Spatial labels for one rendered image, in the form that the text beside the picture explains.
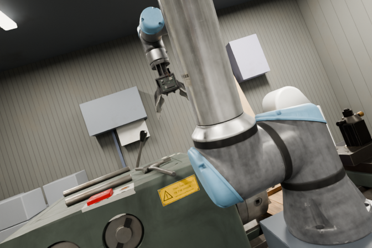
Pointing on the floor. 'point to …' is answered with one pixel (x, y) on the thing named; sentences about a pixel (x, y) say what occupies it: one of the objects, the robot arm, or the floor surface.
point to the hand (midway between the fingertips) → (178, 114)
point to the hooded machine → (285, 100)
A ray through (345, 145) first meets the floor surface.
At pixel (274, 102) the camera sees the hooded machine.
